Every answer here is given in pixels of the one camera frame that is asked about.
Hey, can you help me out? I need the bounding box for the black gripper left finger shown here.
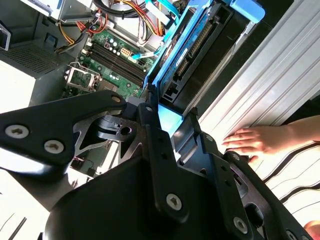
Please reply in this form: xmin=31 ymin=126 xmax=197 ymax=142
xmin=0 ymin=84 xmax=192 ymax=225

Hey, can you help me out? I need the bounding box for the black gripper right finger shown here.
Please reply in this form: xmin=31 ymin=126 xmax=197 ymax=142
xmin=188 ymin=107 xmax=315 ymax=240

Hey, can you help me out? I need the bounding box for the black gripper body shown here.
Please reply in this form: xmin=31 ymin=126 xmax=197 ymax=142
xmin=44 ymin=156 xmax=236 ymax=240

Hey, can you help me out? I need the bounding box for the hard disk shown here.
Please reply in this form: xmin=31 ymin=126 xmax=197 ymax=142
xmin=142 ymin=0 xmax=266 ymax=176

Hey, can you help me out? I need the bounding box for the light blue SATA wire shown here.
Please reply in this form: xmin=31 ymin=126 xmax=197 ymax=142
xmin=144 ymin=0 xmax=181 ymax=27

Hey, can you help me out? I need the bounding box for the person's right hand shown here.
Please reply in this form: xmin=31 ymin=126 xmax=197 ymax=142
xmin=221 ymin=124 xmax=294 ymax=165

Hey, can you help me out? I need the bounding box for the person's left hand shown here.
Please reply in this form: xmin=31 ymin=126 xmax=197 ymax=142
xmin=303 ymin=219 xmax=320 ymax=237

